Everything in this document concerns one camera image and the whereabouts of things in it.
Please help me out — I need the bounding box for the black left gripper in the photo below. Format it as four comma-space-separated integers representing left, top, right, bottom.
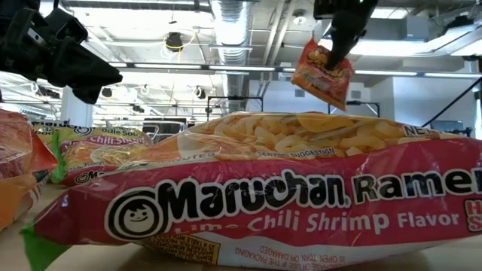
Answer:
0, 14, 124, 105

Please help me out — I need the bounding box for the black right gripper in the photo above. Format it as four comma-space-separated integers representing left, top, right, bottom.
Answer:
313, 0, 380, 71

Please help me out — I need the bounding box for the red saucy noodles pack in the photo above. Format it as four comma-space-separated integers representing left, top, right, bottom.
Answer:
290, 36, 355, 112
0, 108, 59, 231

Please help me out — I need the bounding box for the lime chili shrimp ramen pack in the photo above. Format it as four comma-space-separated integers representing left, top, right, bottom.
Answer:
32, 120, 154, 186
20, 111, 482, 271

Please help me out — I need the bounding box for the grey ceiling air unit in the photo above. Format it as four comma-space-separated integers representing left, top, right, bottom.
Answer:
367, 14, 430, 42

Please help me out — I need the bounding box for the linear ceiling light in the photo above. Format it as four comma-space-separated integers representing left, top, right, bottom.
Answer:
108, 62, 287, 73
353, 69, 482, 79

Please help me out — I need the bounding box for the black office chair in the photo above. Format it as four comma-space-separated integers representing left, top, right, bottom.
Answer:
142, 117, 189, 145

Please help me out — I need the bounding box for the black ceiling device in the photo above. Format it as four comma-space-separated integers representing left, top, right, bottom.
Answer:
164, 32, 185, 53

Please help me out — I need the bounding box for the dark flat monitor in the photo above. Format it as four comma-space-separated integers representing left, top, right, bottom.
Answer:
430, 120, 465, 135

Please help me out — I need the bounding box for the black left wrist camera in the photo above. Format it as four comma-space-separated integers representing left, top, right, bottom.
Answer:
26, 6, 90, 48

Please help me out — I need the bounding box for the black rectangular stand frame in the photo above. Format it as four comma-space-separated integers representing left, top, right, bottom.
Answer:
206, 96, 264, 122
327, 100, 381, 118

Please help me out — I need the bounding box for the silver ventilation duct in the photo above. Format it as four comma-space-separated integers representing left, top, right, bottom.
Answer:
210, 0, 252, 114

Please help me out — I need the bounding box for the black hanging cable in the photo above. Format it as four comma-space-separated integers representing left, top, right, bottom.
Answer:
420, 76, 482, 128

